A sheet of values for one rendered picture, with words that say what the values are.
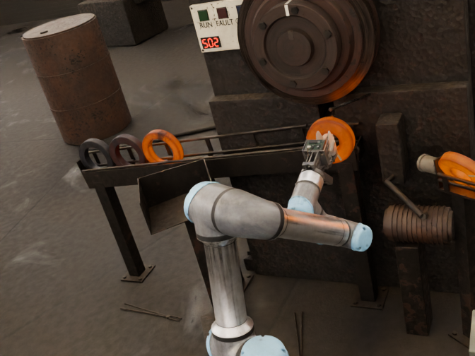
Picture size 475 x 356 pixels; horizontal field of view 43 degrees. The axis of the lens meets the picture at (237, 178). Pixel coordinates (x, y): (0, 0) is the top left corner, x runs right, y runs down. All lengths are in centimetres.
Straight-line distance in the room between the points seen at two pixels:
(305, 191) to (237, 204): 35
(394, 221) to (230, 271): 72
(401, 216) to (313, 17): 71
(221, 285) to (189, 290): 127
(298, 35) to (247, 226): 74
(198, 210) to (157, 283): 150
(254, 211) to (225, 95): 106
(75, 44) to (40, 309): 218
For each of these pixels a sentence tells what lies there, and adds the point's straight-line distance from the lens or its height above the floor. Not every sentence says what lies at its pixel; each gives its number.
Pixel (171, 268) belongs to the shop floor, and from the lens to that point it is 303.
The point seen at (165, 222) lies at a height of 59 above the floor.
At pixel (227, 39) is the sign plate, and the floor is 110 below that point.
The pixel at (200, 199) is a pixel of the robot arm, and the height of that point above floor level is 97.
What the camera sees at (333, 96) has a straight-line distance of 207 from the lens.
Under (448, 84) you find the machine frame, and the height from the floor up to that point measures 87.
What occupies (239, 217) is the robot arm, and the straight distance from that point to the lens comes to 141.
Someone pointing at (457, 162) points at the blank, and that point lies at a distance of 187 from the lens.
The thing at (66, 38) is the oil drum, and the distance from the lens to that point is 462.
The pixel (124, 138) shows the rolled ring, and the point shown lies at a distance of 261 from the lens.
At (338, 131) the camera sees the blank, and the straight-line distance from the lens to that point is 192.
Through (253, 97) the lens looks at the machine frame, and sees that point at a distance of 231.
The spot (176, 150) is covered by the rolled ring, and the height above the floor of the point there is 70.
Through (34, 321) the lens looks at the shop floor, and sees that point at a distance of 310.
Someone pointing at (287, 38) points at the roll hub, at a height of 115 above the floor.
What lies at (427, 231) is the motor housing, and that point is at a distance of 207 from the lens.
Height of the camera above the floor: 168
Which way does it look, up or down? 27 degrees down
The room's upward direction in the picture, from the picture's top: 15 degrees counter-clockwise
